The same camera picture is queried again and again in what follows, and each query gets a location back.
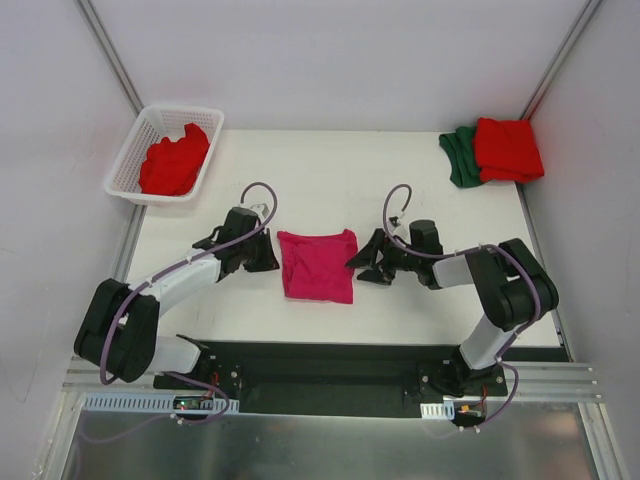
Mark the left aluminium frame post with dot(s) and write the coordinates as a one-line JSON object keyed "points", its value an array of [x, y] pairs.
{"points": [[96, 26]]}

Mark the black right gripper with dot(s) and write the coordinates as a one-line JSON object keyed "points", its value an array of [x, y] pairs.
{"points": [[388, 259]]}

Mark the right aluminium rail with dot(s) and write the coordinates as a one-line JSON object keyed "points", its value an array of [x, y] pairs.
{"points": [[557, 382]]}

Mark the left aluminium rail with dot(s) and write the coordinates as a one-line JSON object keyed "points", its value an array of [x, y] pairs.
{"points": [[82, 376]]}

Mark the red t shirt in basket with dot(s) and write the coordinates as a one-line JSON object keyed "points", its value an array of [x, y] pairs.
{"points": [[171, 167]]}

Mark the folded green t shirt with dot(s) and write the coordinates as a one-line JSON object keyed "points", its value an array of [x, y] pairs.
{"points": [[459, 148]]}

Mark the white perforated plastic basket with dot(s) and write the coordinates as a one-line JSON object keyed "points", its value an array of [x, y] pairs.
{"points": [[153, 124]]}

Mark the folded red t shirt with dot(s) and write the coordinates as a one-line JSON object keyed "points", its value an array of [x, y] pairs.
{"points": [[506, 150]]}

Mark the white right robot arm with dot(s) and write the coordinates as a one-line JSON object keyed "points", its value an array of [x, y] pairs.
{"points": [[513, 288]]}

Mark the right white cable duct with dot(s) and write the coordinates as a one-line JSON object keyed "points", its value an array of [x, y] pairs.
{"points": [[438, 411]]}

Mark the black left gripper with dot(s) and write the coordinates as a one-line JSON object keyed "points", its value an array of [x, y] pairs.
{"points": [[255, 251]]}

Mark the aluminium rail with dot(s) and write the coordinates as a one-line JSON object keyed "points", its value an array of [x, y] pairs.
{"points": [[82, 376], [557, 382]]}

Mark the pink t shirt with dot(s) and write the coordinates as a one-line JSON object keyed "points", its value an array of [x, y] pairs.
{"points": [[314, 267]]}

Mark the white cable duct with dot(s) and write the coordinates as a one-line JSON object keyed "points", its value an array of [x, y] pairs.
{"points": [[158, 403], [438, 411]]}

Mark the left white cable duct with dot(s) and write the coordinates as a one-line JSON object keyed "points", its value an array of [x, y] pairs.
{"points": [[158, 403]]}

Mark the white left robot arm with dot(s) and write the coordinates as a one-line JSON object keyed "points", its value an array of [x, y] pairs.
{"points": [[120, 330]]}

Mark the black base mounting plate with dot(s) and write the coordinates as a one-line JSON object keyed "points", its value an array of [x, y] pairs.
{"points": [[380, 381]]}

